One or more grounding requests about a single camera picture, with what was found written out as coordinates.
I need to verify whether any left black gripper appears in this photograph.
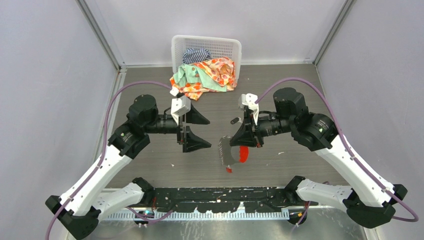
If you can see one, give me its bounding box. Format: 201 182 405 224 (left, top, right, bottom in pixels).
144 103 212 151

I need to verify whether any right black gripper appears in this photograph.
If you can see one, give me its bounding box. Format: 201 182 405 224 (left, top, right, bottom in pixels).
230 109 294 148

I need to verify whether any metal keyring holder red handle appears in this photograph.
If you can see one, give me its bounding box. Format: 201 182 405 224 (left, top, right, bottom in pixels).
218 135 249 167

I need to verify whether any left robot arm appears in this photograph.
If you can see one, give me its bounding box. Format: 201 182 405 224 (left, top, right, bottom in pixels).
45 93 211 240

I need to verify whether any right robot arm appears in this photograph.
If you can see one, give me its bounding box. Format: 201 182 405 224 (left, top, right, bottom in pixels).
229 87 408 229

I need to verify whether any key with black tag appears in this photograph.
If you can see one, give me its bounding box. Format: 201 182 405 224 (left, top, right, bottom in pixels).
230 117 243 125

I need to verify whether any mint green cloth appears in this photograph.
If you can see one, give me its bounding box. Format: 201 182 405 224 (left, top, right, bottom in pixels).
170 64 228 93

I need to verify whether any orange floral cloth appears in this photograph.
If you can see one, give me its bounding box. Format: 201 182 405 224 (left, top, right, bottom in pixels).
170 57 237 101

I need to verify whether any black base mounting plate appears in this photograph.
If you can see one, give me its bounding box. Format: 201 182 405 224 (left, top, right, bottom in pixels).
130 186 306 213

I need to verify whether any blue striped cloth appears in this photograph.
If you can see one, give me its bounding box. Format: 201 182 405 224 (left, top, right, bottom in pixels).
182 48 212 64

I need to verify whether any white plastic laundry basket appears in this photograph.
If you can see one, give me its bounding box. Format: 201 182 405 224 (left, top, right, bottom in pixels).
171 35 242 80

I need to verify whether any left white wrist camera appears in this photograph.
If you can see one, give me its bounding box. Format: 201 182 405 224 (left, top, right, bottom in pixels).
169 87 191 125

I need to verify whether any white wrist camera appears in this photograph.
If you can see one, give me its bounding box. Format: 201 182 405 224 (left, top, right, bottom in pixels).
238 93 260 124
169 87 191 125

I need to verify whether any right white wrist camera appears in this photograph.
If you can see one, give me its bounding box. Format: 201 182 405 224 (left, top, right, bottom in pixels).
238 93 260 124

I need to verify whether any white slotted cable duct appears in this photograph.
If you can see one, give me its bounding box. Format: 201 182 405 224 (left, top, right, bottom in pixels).
105 209 290 221

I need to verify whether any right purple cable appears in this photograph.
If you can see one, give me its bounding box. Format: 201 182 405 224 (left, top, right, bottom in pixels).
254 77 420 226

